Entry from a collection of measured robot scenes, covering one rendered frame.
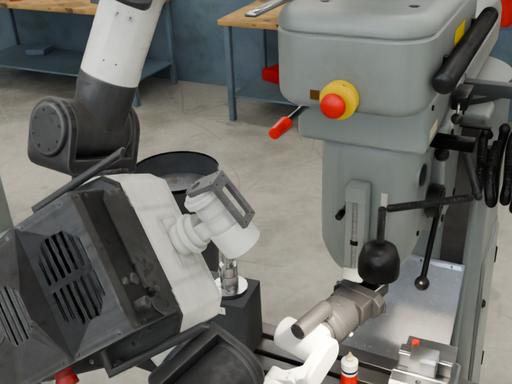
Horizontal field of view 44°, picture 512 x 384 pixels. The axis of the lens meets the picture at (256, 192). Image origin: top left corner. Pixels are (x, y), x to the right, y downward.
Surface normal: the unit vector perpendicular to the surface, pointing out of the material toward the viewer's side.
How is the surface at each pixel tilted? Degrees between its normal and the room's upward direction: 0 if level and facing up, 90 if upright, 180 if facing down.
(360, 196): 90
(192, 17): 90
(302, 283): 0
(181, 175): 0
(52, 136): 69
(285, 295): 0
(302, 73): 90
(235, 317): 90
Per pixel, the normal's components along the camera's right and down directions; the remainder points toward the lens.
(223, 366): 0.07, -0.70
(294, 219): -0.04, -0.87
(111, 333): -0.37, 0.04
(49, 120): -0.56, 0.07
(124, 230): 0.82, -0.46
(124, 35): 0.02, 0.36
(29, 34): -0.44, 0.44
